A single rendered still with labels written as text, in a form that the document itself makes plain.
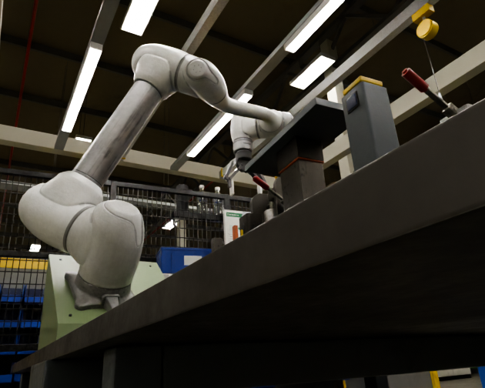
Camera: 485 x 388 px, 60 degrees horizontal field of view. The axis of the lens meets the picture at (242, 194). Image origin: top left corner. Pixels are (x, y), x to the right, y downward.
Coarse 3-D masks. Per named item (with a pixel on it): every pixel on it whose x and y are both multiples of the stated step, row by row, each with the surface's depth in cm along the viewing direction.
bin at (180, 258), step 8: (160, 248) 198; (168, 248) 198; (176, 248) 200; (184, 248) 201; (192, 248) 202; (160, 256) 198; (168, 256) 197; (176, 256) 198; (184, 256) 200; (192, 256) 201; (200, 256) 202; (160, 264) 196; (168, 264) 196; (176, 264) 197; (184, 264) 198; (168, 272) 194; (176, 272) 196
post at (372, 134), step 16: (368, 96) 85; (384, 96) 88; (352, 112) 88; (368, 112) 84; (384, 112) 86; (352, 128) 87; (368, 128) 83; (384, 128) 84; (352, 144) 87; (368, 144) 82; (384, 144) 82; (368, 160) 82
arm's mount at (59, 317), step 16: (48, 256) 134; (64, 256) 136; (48, 272) 129; (64, 272) 128; (144, 272) 144; (160, 272) 148; (48, 288) 124; (64, 288) 120; (144, 288) 134; (48, 304) 120; (64, 304) 113; (48, 320) 116; (64, 320) 107; (80, 320) 109; (48, 336) 112
